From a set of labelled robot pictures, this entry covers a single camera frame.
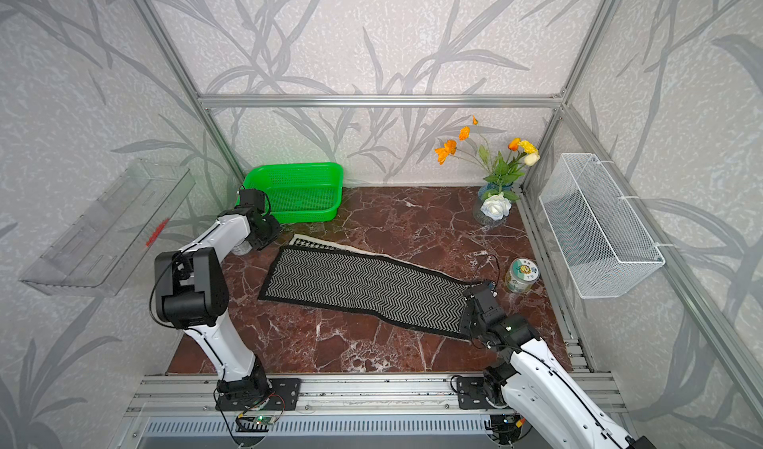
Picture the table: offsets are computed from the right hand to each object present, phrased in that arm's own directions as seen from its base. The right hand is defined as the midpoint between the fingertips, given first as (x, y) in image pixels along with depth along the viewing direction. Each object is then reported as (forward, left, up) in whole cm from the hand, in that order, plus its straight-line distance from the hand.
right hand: (466, 318), depth 82 cm
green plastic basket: (+54, +61, -4) cm, 81 cm away
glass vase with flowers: (+30, -11, +19) cm, 37 cm away
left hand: (+28, +59, +4) cm, 66 cm away
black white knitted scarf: (+15, +41, -3) cm, 44 cm away
